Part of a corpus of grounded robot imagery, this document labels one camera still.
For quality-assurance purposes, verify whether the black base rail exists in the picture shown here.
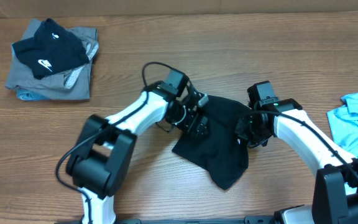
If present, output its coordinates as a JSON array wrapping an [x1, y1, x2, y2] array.
[[114, 215, 275, 224]]

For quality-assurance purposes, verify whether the light blue printed t-shirt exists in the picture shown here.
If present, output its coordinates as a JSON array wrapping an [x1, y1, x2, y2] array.
[[327, 93, 358, 158]]

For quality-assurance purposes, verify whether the folded black Nike shirt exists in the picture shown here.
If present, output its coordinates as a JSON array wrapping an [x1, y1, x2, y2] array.
[[12, 18, 89, 80]]

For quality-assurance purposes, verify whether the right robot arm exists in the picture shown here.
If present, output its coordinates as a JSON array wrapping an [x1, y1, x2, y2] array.
[[235, 81, 358, 224]]

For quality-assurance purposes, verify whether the folded grey garment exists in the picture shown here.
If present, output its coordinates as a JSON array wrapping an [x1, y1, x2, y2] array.
[[5, 27, 99, 101]]

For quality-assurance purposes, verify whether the folded light blue garment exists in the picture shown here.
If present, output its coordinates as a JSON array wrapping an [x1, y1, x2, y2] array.
[[16, 89, 49, 101]]

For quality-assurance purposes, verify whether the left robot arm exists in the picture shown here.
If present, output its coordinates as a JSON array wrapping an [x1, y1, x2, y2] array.
[[66, 69, 208, 223]]

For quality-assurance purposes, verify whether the black t-shirt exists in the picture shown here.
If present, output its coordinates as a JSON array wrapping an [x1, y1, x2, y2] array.
[[172, 96, 250, 190]]

